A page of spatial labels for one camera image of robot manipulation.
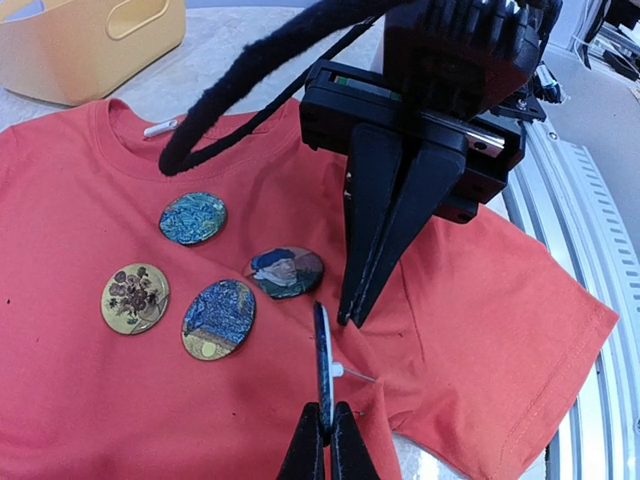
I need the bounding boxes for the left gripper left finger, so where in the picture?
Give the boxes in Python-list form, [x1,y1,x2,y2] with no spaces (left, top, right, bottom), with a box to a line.
[277,403,325,480]

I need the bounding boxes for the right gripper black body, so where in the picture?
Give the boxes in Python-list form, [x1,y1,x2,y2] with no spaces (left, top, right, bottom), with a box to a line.
[299,60,525,224]

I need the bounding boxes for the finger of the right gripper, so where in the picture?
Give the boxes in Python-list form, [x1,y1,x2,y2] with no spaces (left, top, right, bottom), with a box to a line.
[338,123,402,325]
[347,139,466,329]

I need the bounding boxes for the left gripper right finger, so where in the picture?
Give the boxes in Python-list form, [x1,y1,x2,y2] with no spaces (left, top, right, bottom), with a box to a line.
[330,402,381,480]

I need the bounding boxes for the blue starry round brooch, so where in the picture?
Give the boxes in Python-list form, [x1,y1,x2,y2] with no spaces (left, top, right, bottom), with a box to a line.
[313,302,375,438]

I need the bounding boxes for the red t-shirt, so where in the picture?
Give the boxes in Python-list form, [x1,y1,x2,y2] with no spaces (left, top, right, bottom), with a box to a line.
[1,100,618,479]

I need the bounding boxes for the portrait round brooch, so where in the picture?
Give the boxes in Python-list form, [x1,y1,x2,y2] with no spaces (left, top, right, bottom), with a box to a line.
[245,246,325,300]

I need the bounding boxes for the teal swirl round brooch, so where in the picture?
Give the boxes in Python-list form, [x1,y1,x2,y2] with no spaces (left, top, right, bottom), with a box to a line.
[159,192,228,246]

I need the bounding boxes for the yellow round brooch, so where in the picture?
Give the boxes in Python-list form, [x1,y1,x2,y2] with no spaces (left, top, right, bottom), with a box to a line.
[101,263,170,336]

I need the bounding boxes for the white neck label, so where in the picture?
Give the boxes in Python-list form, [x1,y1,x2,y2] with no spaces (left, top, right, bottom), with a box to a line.
[143,119,179,139]

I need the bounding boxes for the yellow plastic basket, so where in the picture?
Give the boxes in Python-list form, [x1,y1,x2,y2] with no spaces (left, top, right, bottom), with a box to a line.
[1,1,186,106]

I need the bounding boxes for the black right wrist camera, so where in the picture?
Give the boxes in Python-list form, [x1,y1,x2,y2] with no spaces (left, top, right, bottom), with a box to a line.
[382,0,562,120]

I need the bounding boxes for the aluminium front rail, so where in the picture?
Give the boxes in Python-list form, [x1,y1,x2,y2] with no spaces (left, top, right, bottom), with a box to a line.
[503,122,639,479]

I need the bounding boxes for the black right camera cable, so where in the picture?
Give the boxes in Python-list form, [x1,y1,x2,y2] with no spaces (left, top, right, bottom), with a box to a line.
[158,0,426,179]

